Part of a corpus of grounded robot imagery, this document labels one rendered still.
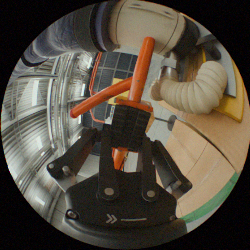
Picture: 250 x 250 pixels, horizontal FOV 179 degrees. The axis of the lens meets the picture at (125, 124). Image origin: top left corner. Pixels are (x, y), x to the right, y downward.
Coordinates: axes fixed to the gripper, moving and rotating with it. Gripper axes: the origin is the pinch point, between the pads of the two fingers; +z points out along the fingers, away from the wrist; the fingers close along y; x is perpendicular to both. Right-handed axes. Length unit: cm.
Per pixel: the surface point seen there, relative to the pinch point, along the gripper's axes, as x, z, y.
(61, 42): 17.2, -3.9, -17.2
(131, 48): 71, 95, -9
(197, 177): -33, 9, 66
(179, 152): -35, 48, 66
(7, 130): -154, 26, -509
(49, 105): -44, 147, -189
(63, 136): -333, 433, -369
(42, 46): 18.5, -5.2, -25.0
